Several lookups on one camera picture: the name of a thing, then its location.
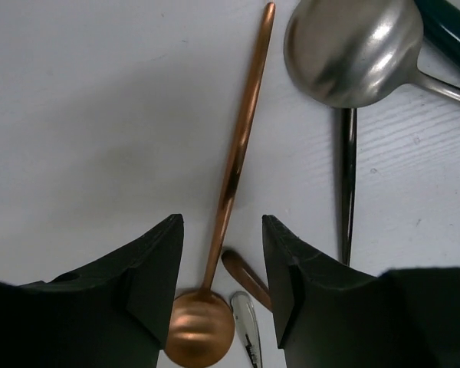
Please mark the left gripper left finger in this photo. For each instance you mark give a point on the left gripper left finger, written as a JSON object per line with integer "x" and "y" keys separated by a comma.
{"x": 112, "y": 312}

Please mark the copper round spoon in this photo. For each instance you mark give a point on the copper round spoon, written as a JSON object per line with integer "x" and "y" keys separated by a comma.
{"x": 202, "y": 327}

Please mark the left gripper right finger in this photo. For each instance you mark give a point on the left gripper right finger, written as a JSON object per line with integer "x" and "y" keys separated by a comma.
{"x": 329, "y": 315}

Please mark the copper small fork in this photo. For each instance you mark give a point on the copper small fork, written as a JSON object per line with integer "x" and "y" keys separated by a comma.
{"x": 241, "y": 271}

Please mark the silver spoon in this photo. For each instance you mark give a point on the silver spoon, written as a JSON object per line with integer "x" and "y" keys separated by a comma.
{"x": 351, "y": 54}

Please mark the silver fork black handle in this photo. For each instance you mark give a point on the silver fork black handle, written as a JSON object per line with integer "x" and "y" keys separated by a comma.
{"x": 348, "y": 148}

